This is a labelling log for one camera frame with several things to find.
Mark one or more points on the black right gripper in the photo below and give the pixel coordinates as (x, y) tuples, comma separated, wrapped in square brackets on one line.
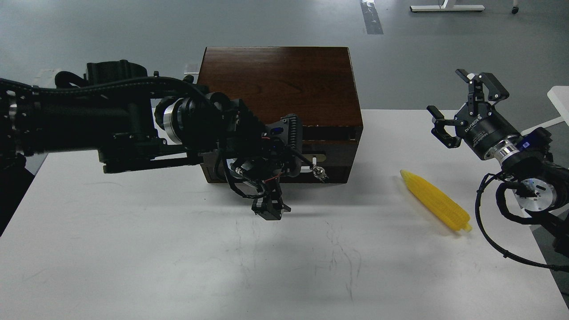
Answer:
[(482, 129)]

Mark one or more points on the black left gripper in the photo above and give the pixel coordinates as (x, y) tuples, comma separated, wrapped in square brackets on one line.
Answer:
[(258, 178)]

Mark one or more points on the wooden drawer with white handle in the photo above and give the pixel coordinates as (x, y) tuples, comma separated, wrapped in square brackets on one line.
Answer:
[(338, 144)]

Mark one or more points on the yellow toy corn cob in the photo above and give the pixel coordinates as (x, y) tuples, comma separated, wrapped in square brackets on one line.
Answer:
[(437, 202)]

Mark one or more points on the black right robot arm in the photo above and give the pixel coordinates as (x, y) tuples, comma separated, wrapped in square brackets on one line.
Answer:
[(532, 185)]

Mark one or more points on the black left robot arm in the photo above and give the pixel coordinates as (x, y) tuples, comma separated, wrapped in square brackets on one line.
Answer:
[(139, 122)]

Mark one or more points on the dark wooden drawer cabinet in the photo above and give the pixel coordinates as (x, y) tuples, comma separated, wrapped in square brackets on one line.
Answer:
[(315, 83)]

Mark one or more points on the white side table right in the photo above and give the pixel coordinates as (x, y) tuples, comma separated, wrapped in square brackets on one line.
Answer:
[(559, 97)]

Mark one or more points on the white desk base far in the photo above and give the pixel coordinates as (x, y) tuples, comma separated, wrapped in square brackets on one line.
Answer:
[(447, 6)]

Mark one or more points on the grey floor tape strip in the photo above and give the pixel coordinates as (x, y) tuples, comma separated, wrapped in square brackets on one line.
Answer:
[(371, 17)]

